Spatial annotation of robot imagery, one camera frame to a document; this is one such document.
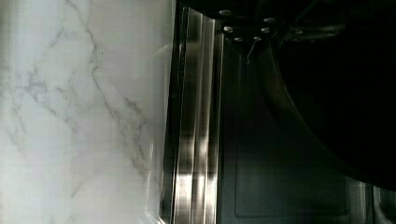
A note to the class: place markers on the stainless toaster oven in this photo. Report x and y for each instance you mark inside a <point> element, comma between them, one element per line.
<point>228,161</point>

